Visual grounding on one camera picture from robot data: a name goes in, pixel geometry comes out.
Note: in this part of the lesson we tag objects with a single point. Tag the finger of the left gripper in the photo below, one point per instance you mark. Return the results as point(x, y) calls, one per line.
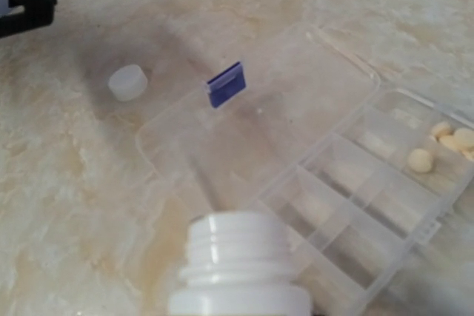
point(35, 14)

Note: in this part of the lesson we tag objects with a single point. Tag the white bottle cap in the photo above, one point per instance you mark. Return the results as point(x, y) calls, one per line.
point(127, 83)

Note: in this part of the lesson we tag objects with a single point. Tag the small white pill bottle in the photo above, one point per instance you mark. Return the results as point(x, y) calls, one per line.
point(238, 263)

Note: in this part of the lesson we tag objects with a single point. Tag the clear plastic pill organizer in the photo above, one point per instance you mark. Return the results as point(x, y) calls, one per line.
point(309, 134)

